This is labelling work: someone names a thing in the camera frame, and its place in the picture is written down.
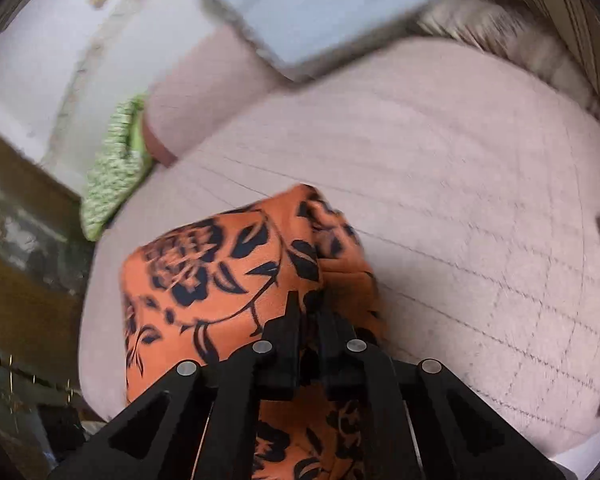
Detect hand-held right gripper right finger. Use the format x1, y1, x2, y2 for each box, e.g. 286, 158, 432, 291
314, 309, 566, 480

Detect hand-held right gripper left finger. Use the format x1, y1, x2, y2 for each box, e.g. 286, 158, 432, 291
47, 291, 301, 480

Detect orange black floral garment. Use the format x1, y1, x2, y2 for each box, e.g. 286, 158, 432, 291
120, 184, 388, 480

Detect pink quilted bed mat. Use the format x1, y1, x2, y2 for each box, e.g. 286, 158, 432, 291
77, 35, 600, 461

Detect green patterned cloth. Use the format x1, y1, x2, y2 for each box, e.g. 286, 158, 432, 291
80, 92, 154, 241

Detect wooden cabinet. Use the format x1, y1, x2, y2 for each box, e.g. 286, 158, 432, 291
0, 120, 97, 411

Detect pink bolster cushion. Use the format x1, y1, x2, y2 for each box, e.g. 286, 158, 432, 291
142, 25, 291, 168

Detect pale blue pillow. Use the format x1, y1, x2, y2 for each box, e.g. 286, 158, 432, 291
192, 0, 443, 83

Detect striped brown cloth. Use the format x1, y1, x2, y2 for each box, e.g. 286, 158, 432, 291
440, 0, 600, 86

